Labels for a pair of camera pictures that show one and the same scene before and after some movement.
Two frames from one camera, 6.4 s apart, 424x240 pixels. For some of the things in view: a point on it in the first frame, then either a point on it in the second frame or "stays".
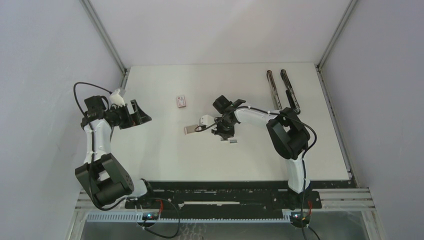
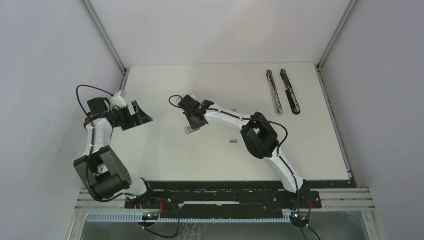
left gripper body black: [121, 117] stays
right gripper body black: [224, 128] → [194, 124]
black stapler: [290, 93] stays
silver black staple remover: [273, 90] stays
